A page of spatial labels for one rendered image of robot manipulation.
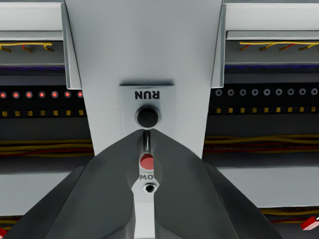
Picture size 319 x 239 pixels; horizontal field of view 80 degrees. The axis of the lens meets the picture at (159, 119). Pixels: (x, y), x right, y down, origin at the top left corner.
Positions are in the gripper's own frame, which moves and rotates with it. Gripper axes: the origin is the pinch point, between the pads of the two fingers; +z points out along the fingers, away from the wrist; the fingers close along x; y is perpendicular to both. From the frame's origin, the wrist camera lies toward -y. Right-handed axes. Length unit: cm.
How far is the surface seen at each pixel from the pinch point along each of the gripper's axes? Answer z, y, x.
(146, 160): 1.9, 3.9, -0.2
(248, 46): 9.4, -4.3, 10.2
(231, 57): 9.0, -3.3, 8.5
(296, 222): 13.9, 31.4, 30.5
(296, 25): 6.1, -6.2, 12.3
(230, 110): 17.9, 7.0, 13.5
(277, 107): 18.1, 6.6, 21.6
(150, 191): 1.9, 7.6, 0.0
